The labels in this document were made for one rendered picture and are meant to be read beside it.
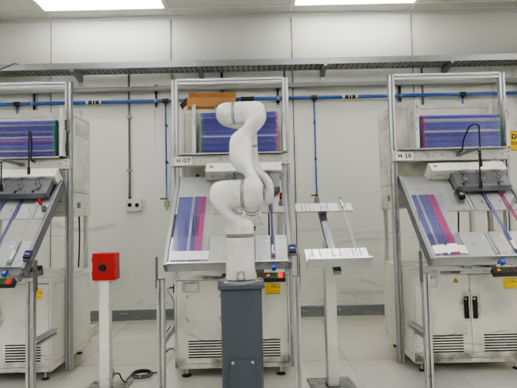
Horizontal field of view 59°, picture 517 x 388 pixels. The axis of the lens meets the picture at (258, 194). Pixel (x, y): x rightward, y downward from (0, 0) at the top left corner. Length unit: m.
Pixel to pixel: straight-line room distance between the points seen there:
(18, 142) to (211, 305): 1.64
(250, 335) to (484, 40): 4.13
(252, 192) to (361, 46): 3.23
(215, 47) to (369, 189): 2.08
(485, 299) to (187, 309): 1.82
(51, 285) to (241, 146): 1.65
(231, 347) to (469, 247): 1.51
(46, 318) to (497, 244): 2.67
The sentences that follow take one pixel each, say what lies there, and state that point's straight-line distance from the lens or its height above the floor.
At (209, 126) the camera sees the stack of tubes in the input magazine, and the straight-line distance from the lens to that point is 3.00.
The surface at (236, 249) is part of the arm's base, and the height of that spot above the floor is 0.84.
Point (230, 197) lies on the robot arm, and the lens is 1.84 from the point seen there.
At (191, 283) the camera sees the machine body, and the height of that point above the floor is 0.57.
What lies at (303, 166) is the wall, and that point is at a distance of 4.48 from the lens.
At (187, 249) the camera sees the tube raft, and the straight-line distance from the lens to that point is 2.58.
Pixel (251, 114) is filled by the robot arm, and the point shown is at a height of 1.41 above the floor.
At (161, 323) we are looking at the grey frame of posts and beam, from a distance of 2.60.
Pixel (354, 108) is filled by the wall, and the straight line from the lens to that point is 4.66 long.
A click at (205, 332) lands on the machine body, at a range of 2.89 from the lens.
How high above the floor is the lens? 0.97
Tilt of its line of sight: 3 degrees up
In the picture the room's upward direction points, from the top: 1 degrees counter-clockwise
